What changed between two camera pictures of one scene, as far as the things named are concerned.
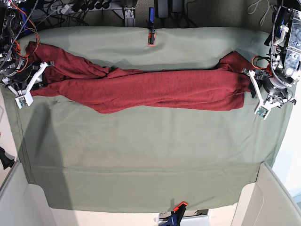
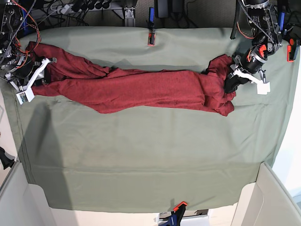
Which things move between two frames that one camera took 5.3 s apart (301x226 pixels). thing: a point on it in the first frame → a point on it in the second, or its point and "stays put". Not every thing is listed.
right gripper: [264, 108] → [234, 78]
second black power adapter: [177, 6] stays put
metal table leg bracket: [128, 14] stays put
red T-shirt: [103, 89] stays put
